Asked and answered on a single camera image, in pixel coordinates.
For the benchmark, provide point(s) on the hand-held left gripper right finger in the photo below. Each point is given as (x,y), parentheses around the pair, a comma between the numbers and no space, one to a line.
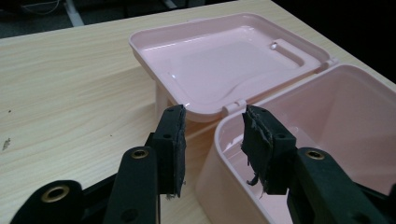
(269,155)

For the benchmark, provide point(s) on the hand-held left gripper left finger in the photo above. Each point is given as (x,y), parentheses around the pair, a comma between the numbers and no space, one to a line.
(171,149)

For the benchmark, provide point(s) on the pink plastic storage box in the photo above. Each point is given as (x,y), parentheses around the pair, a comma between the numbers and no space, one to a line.
(224,65)

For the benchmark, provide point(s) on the white metal stand leg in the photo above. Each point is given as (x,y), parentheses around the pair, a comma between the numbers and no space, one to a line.
(74,14)
(169,3)

